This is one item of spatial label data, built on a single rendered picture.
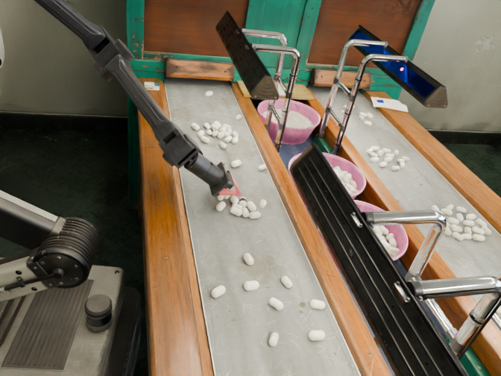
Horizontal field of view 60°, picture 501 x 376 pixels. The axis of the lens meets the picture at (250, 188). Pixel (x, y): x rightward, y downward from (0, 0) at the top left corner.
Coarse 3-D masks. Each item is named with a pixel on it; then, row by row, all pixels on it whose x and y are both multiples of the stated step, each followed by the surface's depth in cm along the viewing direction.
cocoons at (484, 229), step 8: (368, 152) 167; (384, 152) 170; (376, 160) 163; (384, 160) 165; (400, 160) 165; (408, 160) 167; (392, 168) 160; (400, 168) 162; (432, 208) 142; (448, 208) 144; (456, 208) 145; (464, 208) 144; (456, 216) 142; (472, 216) 141; (448, 224) 136; (456, 224) 138; (464, 224) 138; (472, 224) 138; (480, 224) 140; (448, 232) 132; (456, 232) 132; (480, 232) 135; (488, 232) 136; (480, 240) 133
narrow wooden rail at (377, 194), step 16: (320, 112) 187; (336, 128) 177; (352, 144) 167; (352, 160) 158; (368, 176) 150; (368, 192) 147; (384, 192) 143; (384, 208) 138; (400, 208) 137; (416, 240) 125; (432, 256) 120; (432, 272) 116; (448, 272) 116; (448, 304) 111; (464, 304) 107; (464, 320) 105; (480, 336) 101; (496, 336) 100; (480, 352) 101; (496, 352) 97; (496, 368) 97
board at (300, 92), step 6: (240, 84) 195; (294, 84) 205; (300, 84) 206; (246, 90) 191; (294, 90) 199; (300, 90) 200; (306, 90) 202; (246, 96) 188; (282, 96) 192; (294, 96) 194; (300, 96) 195; (306, 96) 196; (312, 96) 197
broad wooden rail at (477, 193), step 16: (368, 96) 213; (384, 96) 214; (384, 112) 200; (400, 112) 201; (400, 128) 188; (416, 128) 189; (416, 144) 178; (432, 144) 179; (432, 160) 168; (448, 160) 169; (448, 176) 160; (464, 176) 161; (464, 192) 153; (480, 192) 153; (480, 208) 146; (496, 208) 146; (496, 224) 140
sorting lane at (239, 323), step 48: (192, 96) 186; (240, 144) 159; (192, 192) 131; (192, 240) 114; (240, 240) 117; (288, 240) 120; (240, 288) 104; (288, 288) 106; (240, 336) 93; (288, 336) 94; (336, 336) 96
